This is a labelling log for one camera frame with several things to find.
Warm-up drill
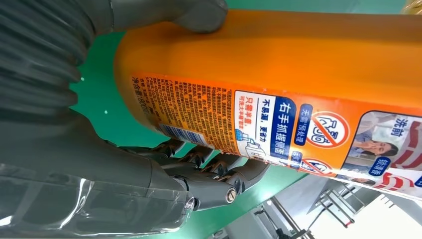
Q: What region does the ribbed grey right arm sleeve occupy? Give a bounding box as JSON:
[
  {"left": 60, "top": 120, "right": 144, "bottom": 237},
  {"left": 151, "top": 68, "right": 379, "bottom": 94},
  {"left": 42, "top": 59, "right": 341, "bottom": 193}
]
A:
[{"left": 0, "top": 0, "right": 113, "bottom": 120}]

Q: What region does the golden yellow object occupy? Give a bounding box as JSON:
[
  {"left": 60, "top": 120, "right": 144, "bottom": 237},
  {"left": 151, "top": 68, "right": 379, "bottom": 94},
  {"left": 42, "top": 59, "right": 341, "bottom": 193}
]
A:
[{"left": 400, "top": 0, "right": 422, "bottom": 14}]

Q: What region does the metal frame rack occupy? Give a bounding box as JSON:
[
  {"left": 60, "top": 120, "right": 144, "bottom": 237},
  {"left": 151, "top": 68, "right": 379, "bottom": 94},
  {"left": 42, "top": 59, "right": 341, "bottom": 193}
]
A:
[{"left": 309, "top": 182, "right": 367, "bottom": 229}]

